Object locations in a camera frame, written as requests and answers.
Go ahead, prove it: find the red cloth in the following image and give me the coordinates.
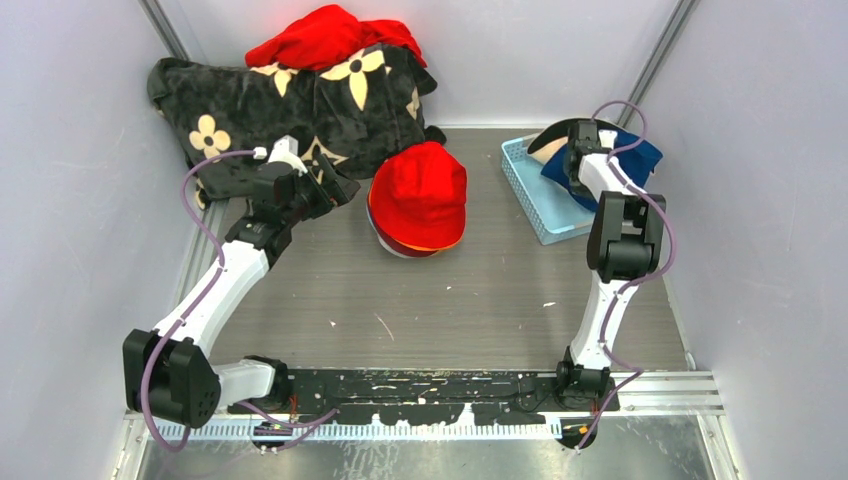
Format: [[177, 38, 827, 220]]
[[244, 4, 428, 70]]

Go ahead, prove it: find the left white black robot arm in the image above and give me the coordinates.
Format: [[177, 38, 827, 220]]
[[122, 146, 361, 429]]

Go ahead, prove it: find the bright red bucket hat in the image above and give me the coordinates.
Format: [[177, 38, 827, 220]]
[[367, 141, 468, 247]]

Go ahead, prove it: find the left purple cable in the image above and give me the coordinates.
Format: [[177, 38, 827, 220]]
[[140, 149, 340, 455]]

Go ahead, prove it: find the orange bucket hat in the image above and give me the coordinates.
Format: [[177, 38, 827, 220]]
[[377, 224, 463, 254]]

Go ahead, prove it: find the black floral plush blanket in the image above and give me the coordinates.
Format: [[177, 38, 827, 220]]
[[146, 44, 446, 180]]

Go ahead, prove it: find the blue bucket hat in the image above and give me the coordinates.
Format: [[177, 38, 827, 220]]
[[541, 140, 663, 212]]

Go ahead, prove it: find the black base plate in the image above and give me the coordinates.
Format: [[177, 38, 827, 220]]
[[252, 368, 604, 426]]

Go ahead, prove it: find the light blue plastic basket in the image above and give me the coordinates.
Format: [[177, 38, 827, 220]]
[[501, 137, 593, 246]]

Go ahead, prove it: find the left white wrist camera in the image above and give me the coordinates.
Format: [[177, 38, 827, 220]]
[[253, 135, 308, 175]]

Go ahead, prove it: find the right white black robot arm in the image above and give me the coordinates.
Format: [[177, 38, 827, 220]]
[[554, 118, 665, 411]]

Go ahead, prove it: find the dark red bucket hat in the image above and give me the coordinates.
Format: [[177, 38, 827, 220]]
[[365, 203, 439, 259]]

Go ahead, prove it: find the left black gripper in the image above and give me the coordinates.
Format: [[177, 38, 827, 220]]
[[282, 155, 359, 227]]

